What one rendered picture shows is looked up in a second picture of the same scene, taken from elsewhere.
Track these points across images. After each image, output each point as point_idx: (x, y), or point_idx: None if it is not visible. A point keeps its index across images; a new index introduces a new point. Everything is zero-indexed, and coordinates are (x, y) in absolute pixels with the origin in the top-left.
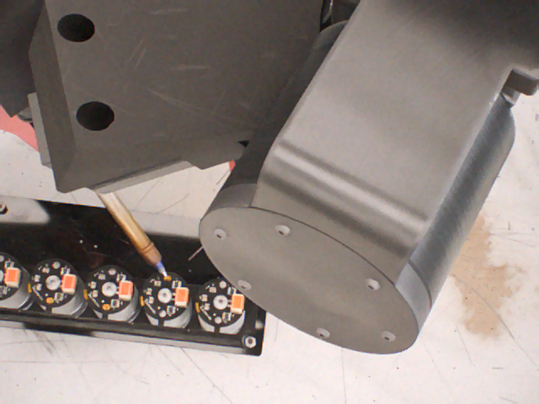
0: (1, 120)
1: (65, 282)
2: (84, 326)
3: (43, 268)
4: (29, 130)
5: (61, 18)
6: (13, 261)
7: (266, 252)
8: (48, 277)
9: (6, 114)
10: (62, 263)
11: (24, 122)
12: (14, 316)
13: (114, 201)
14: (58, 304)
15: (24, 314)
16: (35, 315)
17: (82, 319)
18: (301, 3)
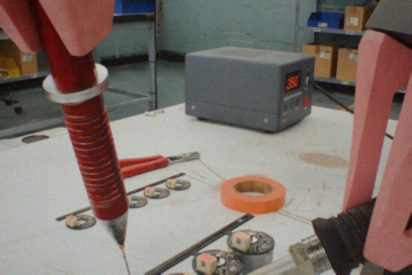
0: (359, 93)
1: (208, 256)
2: (160, 264)
3: (236, 262)
4: (354, 154)
5: None
6: (257, 251)
7: None
8: (225, 262)
9: (363, 90)
10: (231, 273)
11: (360, 132)
12: (207, 237)
13: (257, 271)
14: (195, 258)
15: (204, 242)
16: (198, 246)
17: (168, 265)
18: None
